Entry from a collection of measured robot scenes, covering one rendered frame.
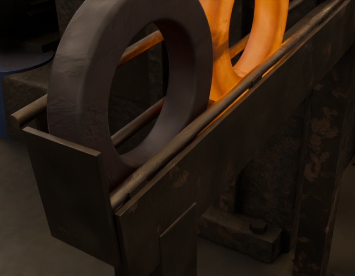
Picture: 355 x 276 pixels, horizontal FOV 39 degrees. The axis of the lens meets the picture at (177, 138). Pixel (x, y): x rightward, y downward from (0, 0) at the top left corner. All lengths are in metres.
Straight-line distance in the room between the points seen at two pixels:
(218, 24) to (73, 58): 0.18
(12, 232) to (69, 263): 0.21
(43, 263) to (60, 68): 0.97
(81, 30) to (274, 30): 0.32
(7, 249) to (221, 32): 0.98
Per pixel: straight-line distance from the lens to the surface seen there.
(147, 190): 0.39
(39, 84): 1.62
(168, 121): 0.47
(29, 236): 1.37
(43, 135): 0.37
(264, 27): 0.62
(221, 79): 0.51
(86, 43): 0.35
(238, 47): 0.63
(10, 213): 1.47
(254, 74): 0.53
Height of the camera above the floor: 0.84
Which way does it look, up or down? 29 degrees down
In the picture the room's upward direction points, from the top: 2 degrees counter-clockwise
